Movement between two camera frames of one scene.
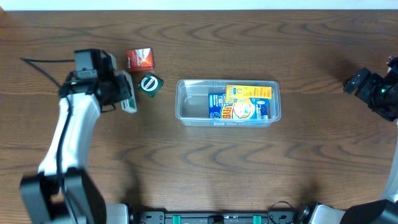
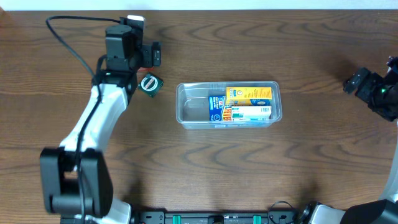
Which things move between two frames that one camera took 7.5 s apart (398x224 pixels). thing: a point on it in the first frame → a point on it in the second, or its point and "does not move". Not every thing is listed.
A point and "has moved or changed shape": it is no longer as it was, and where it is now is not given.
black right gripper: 352,83 does not move
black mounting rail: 220,218 does not move
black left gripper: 126,91 → 153,54
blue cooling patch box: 251,108 does not move
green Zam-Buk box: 151,84 does not move
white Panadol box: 129,105 has moved or changed shape
